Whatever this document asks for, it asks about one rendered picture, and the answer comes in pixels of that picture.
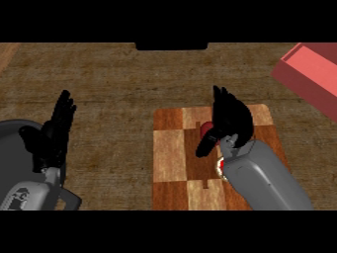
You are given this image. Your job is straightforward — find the red cardboard box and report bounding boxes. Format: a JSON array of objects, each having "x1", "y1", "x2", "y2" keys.
[{"x1": 271, "y1": 42, "x2": 337, "y2": 136}]

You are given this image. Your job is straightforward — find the red and white round object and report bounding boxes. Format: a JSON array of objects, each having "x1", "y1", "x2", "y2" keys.
[{"x1": 215, "y1": 156, "x2": 228, "y2": 181}]

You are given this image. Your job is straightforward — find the black appliance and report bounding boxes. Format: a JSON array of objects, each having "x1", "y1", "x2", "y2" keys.
[{"x1": 135, "y1": 42, "x2": 210, "y2": 51}]

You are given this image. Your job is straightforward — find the red tomato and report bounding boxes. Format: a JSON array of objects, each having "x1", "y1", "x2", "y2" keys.
[{"x1": 199, "y1": 121, "x2": 222, "y2": 146}]

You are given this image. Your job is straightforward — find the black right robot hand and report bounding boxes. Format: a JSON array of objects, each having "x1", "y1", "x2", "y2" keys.
[{"x1": 194, "y1": 85, "x2": 256, "y2": 158}]

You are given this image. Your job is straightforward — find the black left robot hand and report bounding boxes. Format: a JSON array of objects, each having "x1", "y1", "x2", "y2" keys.
[{"x1": 18, "y1": 89, "x2": 77, "y2": 174}]

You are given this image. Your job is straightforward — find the checkered wooden cutting board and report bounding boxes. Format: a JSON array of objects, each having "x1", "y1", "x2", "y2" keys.
[{"x1": 151, "y1": 104, "x2": 292, "y2": 211}]

